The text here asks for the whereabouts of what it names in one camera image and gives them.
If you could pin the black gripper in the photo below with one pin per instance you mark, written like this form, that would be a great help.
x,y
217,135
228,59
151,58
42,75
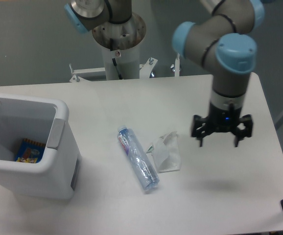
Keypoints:
x,y
222,121

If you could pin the white plastic trash can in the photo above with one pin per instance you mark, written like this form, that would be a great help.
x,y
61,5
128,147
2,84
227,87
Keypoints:
x,y
43,120

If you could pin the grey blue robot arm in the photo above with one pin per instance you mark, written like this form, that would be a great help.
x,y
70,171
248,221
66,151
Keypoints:
x,y
221,46

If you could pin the crumpled clear plastic bag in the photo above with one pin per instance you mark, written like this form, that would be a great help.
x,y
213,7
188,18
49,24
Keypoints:
x,y
165,153

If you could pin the clear plastic water bottle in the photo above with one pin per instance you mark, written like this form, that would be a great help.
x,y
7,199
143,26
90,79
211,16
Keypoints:
x,y
139,161

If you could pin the colourful snack wrapper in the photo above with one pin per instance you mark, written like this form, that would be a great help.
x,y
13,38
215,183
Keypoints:
x,y
30,151

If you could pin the white bracket post with bolt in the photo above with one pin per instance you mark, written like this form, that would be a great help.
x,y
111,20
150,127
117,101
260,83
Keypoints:
x,y
176,67

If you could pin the white metal mounting bracket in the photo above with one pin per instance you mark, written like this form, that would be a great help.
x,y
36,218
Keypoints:
x,y
98,74

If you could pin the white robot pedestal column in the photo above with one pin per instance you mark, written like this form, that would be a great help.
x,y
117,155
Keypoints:
x,y
120,45

